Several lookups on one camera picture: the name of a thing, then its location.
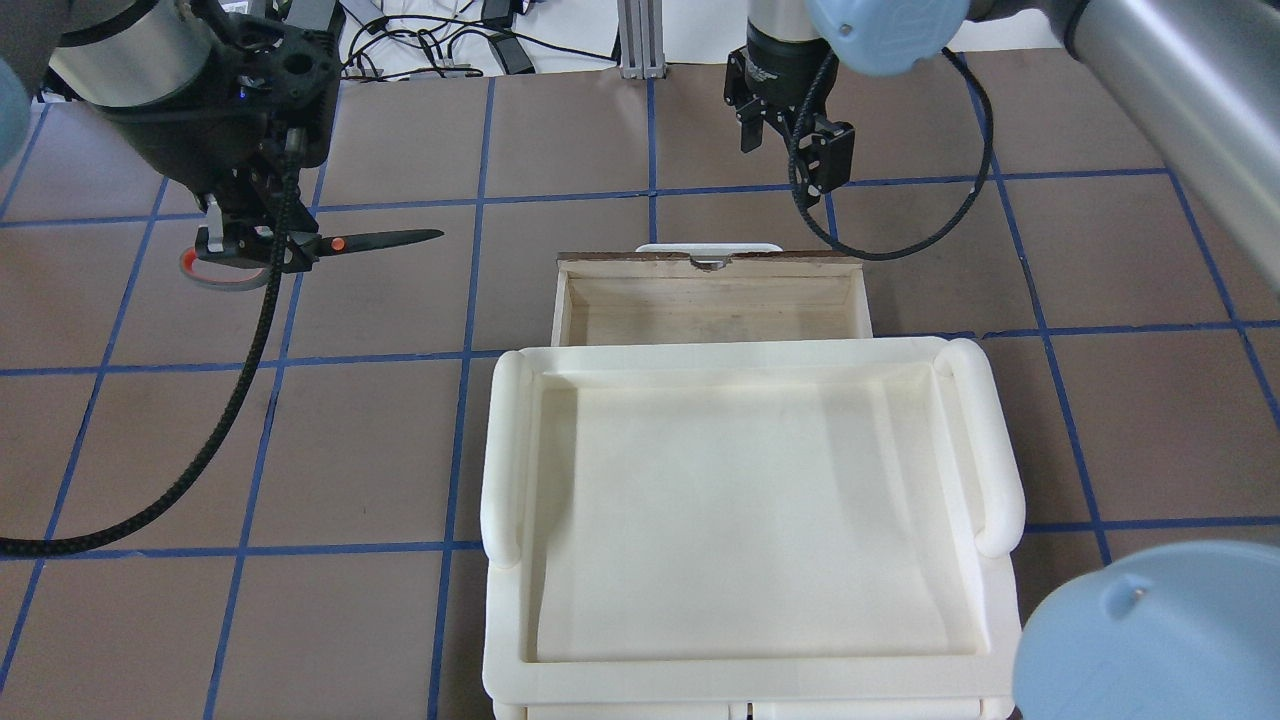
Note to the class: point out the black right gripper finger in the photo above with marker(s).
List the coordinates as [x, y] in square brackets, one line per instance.
[825, 157]
[751, 122]

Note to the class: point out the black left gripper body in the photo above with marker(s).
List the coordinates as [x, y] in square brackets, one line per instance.
[172, 140]

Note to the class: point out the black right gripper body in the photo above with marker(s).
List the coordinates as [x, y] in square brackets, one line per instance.
[779, 58]

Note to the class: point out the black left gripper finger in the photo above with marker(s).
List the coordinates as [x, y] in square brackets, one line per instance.
[241, 248]

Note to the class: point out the red grey handled scissors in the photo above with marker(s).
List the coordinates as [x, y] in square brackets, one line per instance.
[330, 247]

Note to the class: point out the white drawer handle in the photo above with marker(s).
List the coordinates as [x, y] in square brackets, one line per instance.
[712, 251]

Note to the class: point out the wooden drawer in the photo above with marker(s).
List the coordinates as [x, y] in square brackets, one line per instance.
[663, 298]

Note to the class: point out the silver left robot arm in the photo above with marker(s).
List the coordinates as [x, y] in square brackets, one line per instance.
[108, 53]

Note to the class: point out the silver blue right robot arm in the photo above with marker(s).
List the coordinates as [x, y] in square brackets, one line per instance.
[1182, 631]

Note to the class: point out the black power adapter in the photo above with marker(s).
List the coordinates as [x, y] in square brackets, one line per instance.
[323, 19]

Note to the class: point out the aluminium frame post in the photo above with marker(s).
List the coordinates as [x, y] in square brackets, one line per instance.
[640, 33]

